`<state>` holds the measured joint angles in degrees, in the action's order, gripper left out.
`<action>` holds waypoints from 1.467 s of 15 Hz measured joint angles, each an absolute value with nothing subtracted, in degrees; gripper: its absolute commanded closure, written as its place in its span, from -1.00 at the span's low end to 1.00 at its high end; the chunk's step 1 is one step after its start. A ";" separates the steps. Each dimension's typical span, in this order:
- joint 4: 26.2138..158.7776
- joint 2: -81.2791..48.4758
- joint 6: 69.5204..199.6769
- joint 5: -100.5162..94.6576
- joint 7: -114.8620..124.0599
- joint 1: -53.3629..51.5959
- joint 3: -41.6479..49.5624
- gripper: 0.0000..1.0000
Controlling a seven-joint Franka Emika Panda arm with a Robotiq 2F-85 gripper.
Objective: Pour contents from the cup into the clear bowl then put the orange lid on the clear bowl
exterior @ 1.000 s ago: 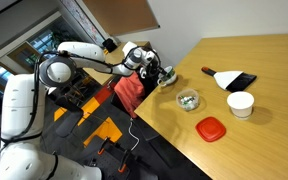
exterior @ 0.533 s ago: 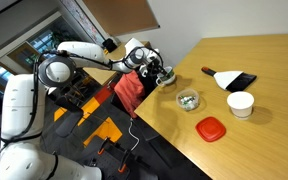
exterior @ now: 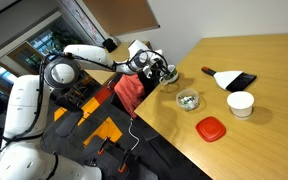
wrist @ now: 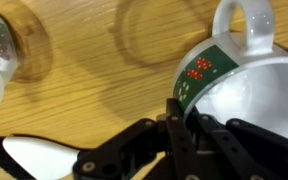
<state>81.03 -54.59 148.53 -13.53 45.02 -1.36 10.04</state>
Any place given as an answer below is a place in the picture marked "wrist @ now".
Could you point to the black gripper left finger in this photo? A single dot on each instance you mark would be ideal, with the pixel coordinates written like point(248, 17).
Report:
point(180, 146)

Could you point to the white mug with green band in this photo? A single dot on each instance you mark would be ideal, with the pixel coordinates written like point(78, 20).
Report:
point(250, 33)

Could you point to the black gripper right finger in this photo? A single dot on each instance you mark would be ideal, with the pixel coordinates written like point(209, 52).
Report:
point(250, 150)

